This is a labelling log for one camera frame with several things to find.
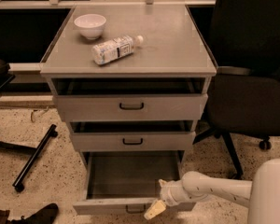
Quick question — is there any grey top drawer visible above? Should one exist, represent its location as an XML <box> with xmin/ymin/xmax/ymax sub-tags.
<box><xmin>53</xmin><ymin>94</ymin><xmax>207</xmax><ymax>121</ymax></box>

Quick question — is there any thin floor cable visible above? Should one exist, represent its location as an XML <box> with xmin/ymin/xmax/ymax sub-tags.
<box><xmin>30</xmin><ymin>106</ymin><xmax>50</xmax><ymax>123</ymax></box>

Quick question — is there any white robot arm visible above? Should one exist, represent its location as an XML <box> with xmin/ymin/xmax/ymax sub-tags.
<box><xmin>144</xmin><ymin>159</ymin><xmax>280</xmax><ymax>224</ymax></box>

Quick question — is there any black office chair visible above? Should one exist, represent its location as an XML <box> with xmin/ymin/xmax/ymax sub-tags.
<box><xmin>195</xmin><ymin>0</ymin><xmax>280</xmax><ymax>179</ymax></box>

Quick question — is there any grey middle drawer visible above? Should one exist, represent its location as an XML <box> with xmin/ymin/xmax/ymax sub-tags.
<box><xmin>70</xmin><ymin>132</ymin><xmax>195</xmax><ymax>152</ymax></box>

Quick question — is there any grey drawer cabinet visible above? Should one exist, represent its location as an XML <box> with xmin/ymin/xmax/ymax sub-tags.
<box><xmin>39</xmin><ymin>4</ymin><xmax>217</xmax><ymax>173</ymax></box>

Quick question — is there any white labelled plastic bottle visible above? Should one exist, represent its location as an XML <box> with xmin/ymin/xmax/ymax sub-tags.
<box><xmin>91</xmin><ymin>35</ymin><xmax>144</xmax><ymax>65</ymax></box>

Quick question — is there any white ceramic bowl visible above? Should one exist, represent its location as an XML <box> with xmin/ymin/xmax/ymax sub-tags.
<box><xmin>74</xmin><ymin>14</ymin><xmax>106</xmax><ymax>40</ymax></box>

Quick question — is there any grey drawer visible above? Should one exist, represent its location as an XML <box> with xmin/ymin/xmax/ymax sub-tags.
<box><xmin>70</xmin><ymin>132</ymin><xmax>195</xmax><ymax>152</ymax></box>
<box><xmin>53</xmin><ymin>94</ymin><xmax>207</xmax><ymax>121</ymax></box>
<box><xmin>74</xmin><ymin>151</ymin><xmax>182</xmax><ymax>215</ymax></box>

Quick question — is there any grey bottom drawer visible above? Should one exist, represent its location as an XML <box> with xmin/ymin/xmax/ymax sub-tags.
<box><xmin>74</xmin><ymin>151</ymin><xmax>182</xmax><ymax>215</ymax></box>

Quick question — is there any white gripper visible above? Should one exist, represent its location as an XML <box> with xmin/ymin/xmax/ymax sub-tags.
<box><xmin>144</xmin><ymin>179</ymin><xmax>189</xmax><ymax>220</ymax></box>

